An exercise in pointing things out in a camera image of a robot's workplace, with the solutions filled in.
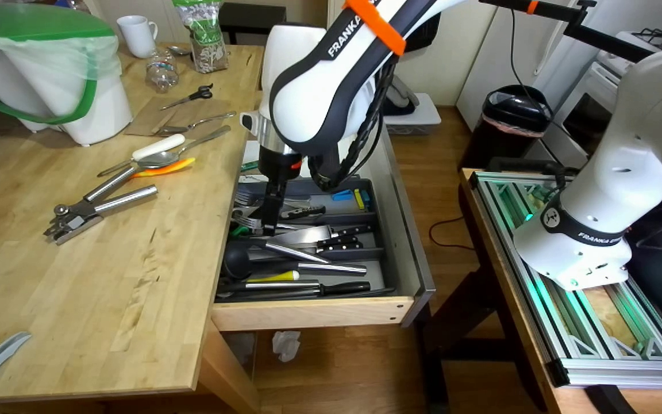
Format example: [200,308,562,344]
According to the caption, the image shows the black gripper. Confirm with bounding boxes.
[260,148,303,236]

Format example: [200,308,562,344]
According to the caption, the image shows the black spatula silver handle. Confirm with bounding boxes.
[226,228,331,267]

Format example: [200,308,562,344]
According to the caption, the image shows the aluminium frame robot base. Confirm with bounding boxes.
[470,169,662,390]

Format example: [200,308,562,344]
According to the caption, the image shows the wooden drawer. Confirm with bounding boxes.
[209,90,439,335]

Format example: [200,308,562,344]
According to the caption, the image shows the long silver utensil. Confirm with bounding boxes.
[153,110,236,140]

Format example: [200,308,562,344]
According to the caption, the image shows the crumpled white paper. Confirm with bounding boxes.
[268,329,303,365]

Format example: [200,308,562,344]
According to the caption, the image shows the silver can opener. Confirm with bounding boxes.
[41,161,160,248]

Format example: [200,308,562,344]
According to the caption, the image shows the small glass jar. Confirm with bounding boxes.
[145,52,181,92]

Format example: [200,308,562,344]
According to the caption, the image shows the wooden kitchen table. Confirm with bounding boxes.
[0,44,268,414]

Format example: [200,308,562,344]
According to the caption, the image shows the clear green printed plastic bag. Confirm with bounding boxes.
[170,0,229,76]

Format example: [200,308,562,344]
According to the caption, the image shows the black stool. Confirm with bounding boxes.
[216,0,290,47]

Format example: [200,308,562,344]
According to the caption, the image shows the white mug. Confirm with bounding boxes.
[114,15,160,61]

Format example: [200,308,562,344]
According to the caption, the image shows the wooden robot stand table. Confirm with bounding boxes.
[458,166,662,414]

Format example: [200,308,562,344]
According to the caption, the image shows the black trash can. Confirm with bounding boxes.
[459,83,555,174]

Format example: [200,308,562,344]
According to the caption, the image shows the white green mesh laundry bag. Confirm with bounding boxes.
[0,5,134,149]

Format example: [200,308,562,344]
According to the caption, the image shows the white stove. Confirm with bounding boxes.
[534,25,662,169]

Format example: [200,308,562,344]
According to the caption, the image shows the black tripod bar orange band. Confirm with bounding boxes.
[477,0,655,66]

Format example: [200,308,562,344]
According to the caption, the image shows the yellow handled tool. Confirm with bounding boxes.
[242,270,303,289]

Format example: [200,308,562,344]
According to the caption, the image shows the black riveted handle kitchen knife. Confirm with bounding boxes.
[282,224,374,254]

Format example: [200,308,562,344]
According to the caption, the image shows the long black handled knife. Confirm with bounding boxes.
[219,278,372,302]

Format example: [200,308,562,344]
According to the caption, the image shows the orange handled tool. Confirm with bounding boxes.
[130,158,197,179]

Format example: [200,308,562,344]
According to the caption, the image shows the white handled utensil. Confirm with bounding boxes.
[97,131,188,179]

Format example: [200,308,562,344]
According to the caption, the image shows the black handled scissors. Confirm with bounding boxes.
[162,82,216,110]

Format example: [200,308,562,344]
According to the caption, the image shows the orange floor cable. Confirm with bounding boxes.
[427,215,475,254]

